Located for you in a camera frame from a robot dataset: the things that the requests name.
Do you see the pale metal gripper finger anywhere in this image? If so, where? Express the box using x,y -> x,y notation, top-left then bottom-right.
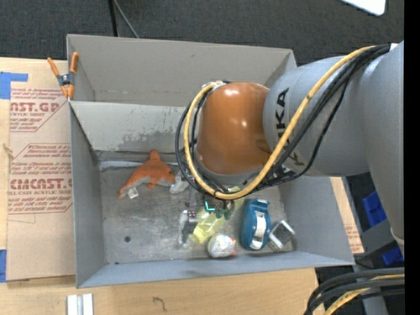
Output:
178,210 -> 188,248
184,209 -> 200,247

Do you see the yellow-green clear plastic bottle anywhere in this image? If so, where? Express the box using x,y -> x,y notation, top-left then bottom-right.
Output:
190,185 -> 246,246

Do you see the white and red ball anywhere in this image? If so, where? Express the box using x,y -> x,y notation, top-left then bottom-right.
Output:
207,234 -> 238,259

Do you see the grey metal bin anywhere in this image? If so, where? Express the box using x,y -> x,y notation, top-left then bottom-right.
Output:
66,33 -> 357,289

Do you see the orange toy dolphin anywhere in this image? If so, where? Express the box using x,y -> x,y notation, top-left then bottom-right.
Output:
117,149 -> 177,200

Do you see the blue tape dispenser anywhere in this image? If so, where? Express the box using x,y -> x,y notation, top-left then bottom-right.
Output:
239,198 -> 273,252

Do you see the silver and white metal box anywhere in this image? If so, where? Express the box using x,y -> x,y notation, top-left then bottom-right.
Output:
266,219 -> 297,253

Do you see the brown cardboard board red print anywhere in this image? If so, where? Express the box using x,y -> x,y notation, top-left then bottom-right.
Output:
0,56 -> 77,282

